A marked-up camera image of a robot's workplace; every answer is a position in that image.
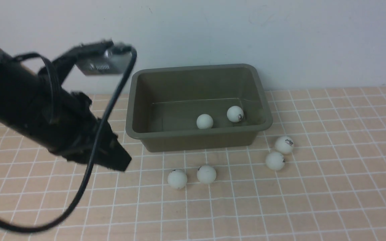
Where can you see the peach checked tablecloth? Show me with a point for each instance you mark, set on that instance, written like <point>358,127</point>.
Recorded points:
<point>332,187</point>

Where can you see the olive green plastic bin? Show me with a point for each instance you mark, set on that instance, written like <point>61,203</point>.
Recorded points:
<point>164,104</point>

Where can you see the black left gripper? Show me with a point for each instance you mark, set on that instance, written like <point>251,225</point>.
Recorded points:
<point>73,136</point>

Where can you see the white ball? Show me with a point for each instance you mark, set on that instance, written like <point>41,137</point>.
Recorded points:
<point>284,145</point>
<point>177,179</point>
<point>204,121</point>
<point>235,114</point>
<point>206,174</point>
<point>275,161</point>

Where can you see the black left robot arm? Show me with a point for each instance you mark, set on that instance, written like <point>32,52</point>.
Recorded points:
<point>25,105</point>

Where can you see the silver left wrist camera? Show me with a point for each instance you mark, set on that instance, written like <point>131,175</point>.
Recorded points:
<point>98,58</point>

